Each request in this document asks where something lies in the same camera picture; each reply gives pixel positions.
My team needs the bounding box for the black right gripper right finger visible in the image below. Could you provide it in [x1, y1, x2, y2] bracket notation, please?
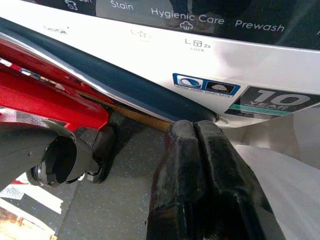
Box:
[193, 119, 266, 240]

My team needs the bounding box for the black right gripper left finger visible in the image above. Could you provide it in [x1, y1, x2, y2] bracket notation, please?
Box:
[145, 119, 221, 240]

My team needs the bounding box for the white washing machine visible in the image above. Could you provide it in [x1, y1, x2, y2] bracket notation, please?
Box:
[0, 0, 320, 151]

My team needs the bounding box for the white cloth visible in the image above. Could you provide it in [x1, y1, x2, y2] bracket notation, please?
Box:
[234, 144, 320, 240]

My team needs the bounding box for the brown wooden stick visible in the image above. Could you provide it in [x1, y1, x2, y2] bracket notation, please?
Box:
[108, 102, 174, 132]

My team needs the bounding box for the black ten year warranty sticker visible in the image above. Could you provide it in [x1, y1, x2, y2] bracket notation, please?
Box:
[223, 85, 320, 119]

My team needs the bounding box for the blue square-icon sticker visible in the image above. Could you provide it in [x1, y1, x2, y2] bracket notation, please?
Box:
[172, 72, 242, 99]

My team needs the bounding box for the white paper packaging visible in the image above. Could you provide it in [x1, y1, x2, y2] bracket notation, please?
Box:
[0, 172, 64, 240]

